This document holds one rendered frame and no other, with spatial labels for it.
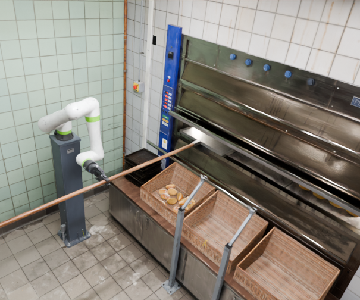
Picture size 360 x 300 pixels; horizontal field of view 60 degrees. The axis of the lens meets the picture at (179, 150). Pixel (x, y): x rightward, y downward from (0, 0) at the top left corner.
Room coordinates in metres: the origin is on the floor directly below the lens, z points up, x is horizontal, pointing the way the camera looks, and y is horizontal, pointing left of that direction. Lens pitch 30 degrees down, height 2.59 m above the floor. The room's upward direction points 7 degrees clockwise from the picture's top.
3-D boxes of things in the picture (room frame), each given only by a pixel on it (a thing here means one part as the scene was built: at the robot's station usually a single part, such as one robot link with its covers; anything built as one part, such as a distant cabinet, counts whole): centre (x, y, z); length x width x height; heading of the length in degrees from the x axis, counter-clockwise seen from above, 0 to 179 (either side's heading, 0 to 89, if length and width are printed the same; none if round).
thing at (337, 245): (2.19, -0.61, 1.02); 1.79 x 0.11 x 0.19; 47
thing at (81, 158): (2.10, 0.75, 1.18); 0.14 x 0.13 x 0.11; 46
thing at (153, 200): (2.41, -0.03, 0.72); 0.56 x 0.49 x 0.28; 47
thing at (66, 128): (2.37, 1.03, 1.36); 0.16 x 0.13 x 0.19; 151
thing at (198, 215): (1.99, -0.44, 0.72); 0.56 x 0.49 x 0.28; 48
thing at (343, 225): (2.21, -0.63, 1.16); 1.80 x 0.06 x 0.04; 47
